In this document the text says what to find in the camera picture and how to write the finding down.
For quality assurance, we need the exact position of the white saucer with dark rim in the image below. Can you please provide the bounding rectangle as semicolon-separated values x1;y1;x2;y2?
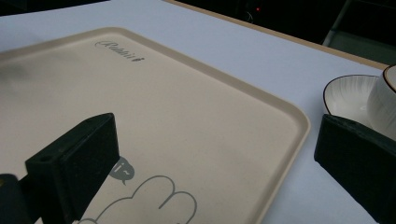
322;74;383;129

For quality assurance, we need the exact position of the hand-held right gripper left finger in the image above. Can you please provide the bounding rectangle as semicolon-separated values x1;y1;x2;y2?
18;112;120;224

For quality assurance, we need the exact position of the beige tray with grey print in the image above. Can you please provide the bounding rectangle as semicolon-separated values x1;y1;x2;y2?
0;26;312;224

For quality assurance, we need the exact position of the white cup with dark rim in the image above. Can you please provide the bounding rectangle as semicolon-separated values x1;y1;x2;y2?
366;63;396;142

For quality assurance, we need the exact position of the grey metal stand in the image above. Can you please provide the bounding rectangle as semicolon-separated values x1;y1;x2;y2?
322;0;396;65

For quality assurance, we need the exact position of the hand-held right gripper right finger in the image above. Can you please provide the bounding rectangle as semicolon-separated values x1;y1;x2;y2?
313;113;396;224

